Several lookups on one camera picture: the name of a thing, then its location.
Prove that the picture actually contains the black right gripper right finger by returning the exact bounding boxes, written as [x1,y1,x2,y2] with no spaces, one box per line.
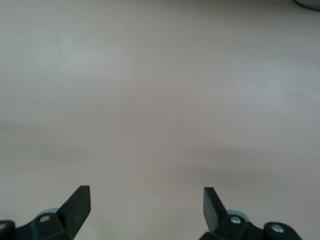
[198,187,303,240]

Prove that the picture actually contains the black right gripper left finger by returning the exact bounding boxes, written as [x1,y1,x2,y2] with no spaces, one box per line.
[0,185,91,240]

